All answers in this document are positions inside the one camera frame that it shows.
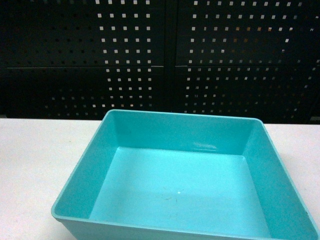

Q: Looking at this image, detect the turquoise plastic bin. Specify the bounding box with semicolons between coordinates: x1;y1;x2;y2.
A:
51;109;320;240

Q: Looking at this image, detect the black perforated panel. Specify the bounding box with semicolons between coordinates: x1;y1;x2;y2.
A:
0;0;320;124

